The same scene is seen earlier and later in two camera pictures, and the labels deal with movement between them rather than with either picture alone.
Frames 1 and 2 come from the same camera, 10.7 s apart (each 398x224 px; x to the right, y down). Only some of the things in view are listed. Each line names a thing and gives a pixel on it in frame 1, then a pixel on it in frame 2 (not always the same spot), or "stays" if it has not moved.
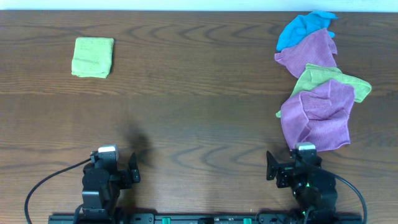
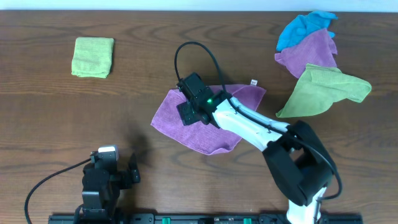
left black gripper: (125, 177) stays
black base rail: (207, 218) stays
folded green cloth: (92, 56) stays
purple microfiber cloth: (321, 116) to (208, 139)
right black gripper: (285, 172) to (183, 109)
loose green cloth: (314, 74) stays
